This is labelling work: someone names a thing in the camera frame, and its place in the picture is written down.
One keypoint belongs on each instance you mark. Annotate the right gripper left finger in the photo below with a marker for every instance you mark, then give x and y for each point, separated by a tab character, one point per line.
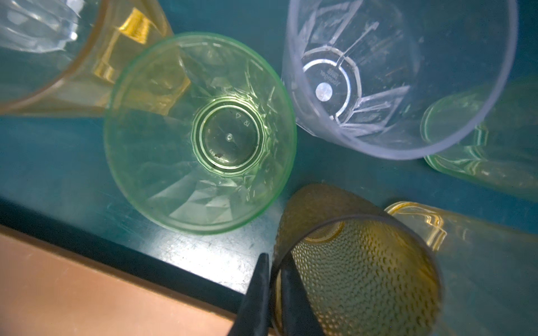
252	317

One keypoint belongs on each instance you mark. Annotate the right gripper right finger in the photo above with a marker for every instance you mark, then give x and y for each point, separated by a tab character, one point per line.
297	315

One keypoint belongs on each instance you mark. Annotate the dark amber textured cup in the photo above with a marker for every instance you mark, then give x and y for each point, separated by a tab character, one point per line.
365	273

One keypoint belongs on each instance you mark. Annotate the green clear cup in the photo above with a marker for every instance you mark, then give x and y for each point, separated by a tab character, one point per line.
200	134

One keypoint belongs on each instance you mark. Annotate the orange plastic tray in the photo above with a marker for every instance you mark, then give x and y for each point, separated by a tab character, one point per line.
48	290

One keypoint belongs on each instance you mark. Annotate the tall amber clear cup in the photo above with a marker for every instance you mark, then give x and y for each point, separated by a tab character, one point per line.
80	78

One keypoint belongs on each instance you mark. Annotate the yellow ribbed glass front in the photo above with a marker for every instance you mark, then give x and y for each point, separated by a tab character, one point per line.
489	271

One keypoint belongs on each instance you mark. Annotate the clear faceted glass back right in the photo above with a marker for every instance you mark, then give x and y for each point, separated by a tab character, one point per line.
398	80

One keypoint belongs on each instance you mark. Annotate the clear faceted glass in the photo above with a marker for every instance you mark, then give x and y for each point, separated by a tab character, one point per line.
39	26
398	80

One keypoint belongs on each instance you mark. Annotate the yellow-green glass back right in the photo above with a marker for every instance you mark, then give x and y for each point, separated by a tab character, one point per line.
500	153

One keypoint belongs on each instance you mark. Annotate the clear faceted glass back left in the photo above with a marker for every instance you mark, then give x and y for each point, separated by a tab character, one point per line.
39	26

